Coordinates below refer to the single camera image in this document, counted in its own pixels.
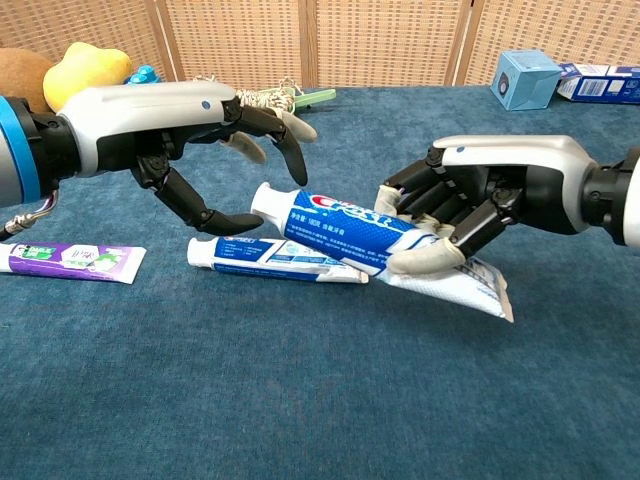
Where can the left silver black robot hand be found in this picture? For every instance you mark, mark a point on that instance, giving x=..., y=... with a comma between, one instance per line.
x=135, y=112

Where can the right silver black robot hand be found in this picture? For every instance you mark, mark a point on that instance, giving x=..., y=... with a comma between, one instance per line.
x=520, y=160

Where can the large blue Crest toothpaste tube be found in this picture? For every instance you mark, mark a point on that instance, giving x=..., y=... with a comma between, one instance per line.
x=340, y=225

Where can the blue white carton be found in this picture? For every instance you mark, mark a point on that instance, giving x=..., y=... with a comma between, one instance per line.
x=600, y=85

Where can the purple Darlie toothpaste tube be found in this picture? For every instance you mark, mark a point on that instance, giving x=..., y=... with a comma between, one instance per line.
x=75, y=260

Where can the slim blue white toothpaste tube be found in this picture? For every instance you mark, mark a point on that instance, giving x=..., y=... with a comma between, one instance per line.
x=240, y=255

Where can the blue toy building block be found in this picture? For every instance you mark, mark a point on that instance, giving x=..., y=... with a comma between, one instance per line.
x=144, y=75

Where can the yellow lemon plush toy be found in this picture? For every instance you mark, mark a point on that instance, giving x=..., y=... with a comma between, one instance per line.
x=85, y=70

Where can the light blue cube box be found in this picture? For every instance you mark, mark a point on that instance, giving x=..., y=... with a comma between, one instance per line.
x=522, y=80

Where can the brown plush toy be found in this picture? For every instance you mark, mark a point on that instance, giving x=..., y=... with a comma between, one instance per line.
x=20, y=75

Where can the woven wooden folding screen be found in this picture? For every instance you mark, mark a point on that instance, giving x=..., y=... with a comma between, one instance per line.
x=240, y=40

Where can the light green plastic dustpan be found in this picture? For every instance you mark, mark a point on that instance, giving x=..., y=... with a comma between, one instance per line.
x=312, y=96

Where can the teal table cloth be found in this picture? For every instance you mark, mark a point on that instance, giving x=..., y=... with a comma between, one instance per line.
x=320, y=390

